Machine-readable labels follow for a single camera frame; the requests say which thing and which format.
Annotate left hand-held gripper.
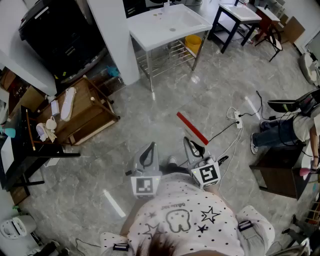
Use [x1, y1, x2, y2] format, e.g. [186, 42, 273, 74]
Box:
[124, 141, 162, 201]

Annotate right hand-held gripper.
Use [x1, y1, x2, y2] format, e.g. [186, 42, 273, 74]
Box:
[183, 136, 230, 190]

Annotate red and white squeegee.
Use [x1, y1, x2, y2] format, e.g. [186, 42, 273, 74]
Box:
[176, 111, 210, 146]

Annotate person's right forearm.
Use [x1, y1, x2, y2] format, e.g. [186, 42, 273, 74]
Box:
[203, 184, 227, 203]

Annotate person's left forearm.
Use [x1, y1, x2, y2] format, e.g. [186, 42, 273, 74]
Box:
[119, 198, 151, 237]

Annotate chrome metal sink stand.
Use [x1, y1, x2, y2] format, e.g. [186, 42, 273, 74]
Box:
[131, 29, 211, 93]

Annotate person's black trousers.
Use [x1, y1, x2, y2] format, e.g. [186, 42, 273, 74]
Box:
[158, 162, 192, 176]

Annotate person's spotted white shirt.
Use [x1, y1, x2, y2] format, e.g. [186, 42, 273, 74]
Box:
[99, 172, 276, 256]

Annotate white power strip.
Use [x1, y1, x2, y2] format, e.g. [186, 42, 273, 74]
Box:
[233, 110, 244, 130]

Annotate wooden trolley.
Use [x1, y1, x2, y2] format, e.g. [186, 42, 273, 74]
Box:
[21, 74, 121, 147]

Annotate dark wooden cabinet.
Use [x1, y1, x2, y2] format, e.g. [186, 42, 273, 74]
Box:
[249, 145, 313, 201]

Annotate teal plastic bag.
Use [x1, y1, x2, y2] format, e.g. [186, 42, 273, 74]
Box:
[107, 65, 121, 77]

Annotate white oblong packet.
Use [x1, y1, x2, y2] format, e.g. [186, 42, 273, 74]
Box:
[60, 86, 77, 123]

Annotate white ceramic teapot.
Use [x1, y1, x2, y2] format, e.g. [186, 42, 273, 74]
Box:
[45, 115, 57, 133]

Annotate small white box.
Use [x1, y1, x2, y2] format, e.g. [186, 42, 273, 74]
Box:
[50, 100, 61, 117]

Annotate white tape roll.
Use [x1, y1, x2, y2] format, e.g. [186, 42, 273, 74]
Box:
[35, 122, 48, 142]

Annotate yellow bin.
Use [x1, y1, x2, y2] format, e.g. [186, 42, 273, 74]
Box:
[184, 34, 202, 55]

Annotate black basin stand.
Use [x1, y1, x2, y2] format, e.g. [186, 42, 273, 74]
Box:
[208, 4, 262, 55]

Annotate black side table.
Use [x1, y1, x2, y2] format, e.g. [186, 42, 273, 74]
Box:
[0, 106, 81, 191]

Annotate cardboard box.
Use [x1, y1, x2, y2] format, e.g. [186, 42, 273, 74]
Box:
[281, 15, 306, 45]
[8, 84, 47, 120]

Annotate black folding chair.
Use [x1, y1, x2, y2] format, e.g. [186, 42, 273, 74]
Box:
[254, 23, 284, 63]

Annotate white appliance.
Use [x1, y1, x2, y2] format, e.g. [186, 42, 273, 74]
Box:
[0, 214, 38, 240]

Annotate white paper sheet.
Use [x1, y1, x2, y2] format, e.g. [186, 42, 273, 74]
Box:
[0, 136, 15, 174]

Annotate white cushion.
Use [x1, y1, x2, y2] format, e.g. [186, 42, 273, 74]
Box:
[299, 52, 320, 86]

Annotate teal cup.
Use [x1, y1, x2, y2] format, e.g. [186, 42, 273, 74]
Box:
[0, 125, 17, 139]

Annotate white desk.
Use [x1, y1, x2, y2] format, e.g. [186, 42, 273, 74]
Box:
[0, 48, 58, 97]

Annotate large black cabinet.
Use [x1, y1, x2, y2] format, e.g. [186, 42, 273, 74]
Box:
[18, 0, 108, 82]

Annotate black drawer cabinet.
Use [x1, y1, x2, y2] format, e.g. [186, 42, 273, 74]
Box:
[122, 0, 152, 19]

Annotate narrow white basin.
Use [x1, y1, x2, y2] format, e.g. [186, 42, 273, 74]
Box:
[257, 6, 281, 23]

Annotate grey right shoulder strap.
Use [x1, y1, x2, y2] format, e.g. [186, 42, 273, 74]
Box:
[236, 219, 266, 253]

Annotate grey shoulder strap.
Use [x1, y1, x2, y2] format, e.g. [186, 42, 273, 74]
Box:
[236, 219, 266, 253]
[107, 241, 131, 256]

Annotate grey left shoulder strap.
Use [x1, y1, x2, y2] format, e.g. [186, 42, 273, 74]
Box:
[107, 241, 131, 256]

